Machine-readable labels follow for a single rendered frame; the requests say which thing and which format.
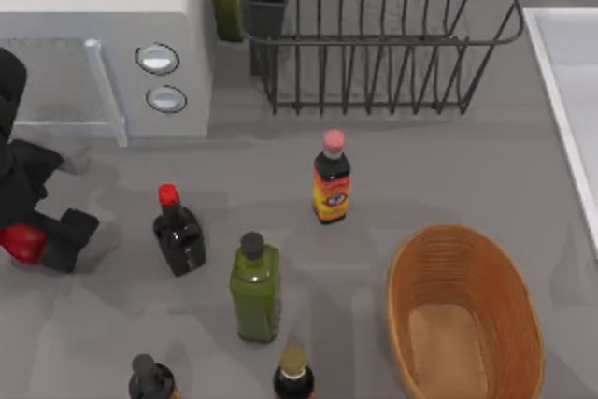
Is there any red round object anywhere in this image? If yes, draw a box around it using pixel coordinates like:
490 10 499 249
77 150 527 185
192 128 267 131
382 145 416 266
0 224 49 265

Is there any black bottle with red cap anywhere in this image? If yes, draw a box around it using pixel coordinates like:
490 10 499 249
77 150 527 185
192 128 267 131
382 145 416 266
151 183 208 278

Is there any small silver microwave knob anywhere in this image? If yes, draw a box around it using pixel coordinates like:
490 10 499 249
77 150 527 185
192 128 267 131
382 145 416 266
145 84 189 115

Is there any black bottle with grey cap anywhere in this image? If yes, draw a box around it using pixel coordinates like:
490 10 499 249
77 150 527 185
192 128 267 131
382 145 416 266
127 353 180 399

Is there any large silver microwave knob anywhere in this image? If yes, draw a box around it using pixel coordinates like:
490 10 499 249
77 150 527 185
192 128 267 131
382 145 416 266
135 42 181 77

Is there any green bottle with black cap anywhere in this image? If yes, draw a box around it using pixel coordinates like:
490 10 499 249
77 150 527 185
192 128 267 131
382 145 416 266
228 231 283 344

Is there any dark bottle with pink cap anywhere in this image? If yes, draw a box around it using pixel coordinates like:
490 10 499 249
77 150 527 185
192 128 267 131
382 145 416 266
312 129 353 226

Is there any dark bottle with olive cap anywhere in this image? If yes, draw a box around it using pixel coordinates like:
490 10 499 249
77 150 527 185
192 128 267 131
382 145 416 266
272 344 316 399

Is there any brown wicker basket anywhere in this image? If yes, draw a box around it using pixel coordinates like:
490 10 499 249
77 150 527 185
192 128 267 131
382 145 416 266
384 223 547 399

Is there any clear microwave door handle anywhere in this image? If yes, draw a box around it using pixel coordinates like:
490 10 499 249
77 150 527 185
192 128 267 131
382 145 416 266
83 37 129 148

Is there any dark wire dish rack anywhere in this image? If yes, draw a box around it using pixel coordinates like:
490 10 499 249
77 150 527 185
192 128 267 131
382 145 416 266
236 0 525 117

